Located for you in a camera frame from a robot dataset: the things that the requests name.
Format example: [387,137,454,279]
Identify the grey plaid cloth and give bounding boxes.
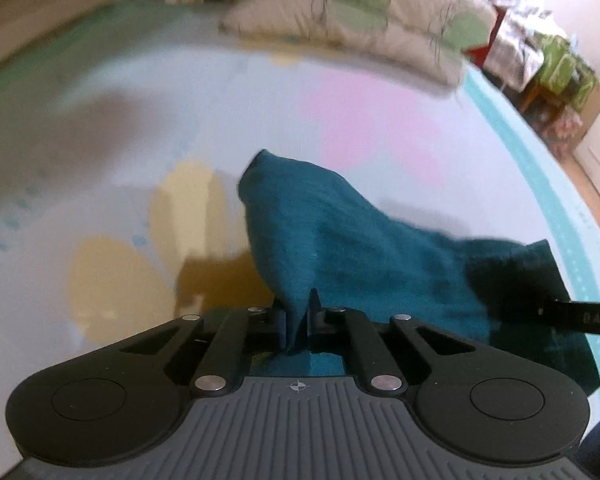
[482,0,555,93]

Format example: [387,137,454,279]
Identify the floral storage box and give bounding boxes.
[540,106,583,159]

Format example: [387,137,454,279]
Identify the wooden side table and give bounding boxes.
[517,80,569,122]

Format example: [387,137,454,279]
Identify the teal pants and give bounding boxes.
[238,151,600,393]

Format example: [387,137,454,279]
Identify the leaf print pillow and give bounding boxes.
[222,0,498,88]

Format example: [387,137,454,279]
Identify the green patterned bag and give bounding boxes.
[535,32,598,112]

